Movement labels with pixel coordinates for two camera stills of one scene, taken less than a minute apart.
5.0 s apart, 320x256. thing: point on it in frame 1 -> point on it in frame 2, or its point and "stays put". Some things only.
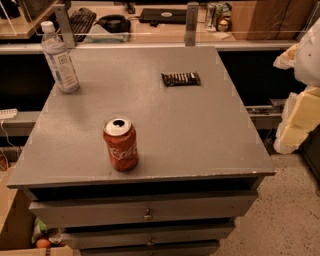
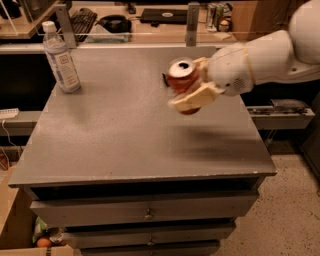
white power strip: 8,113 stays put
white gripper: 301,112 -> 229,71
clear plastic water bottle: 60,62 stays put
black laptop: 163,15 stays put
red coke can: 120,136 -> 182,78
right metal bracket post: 191,24 stays put
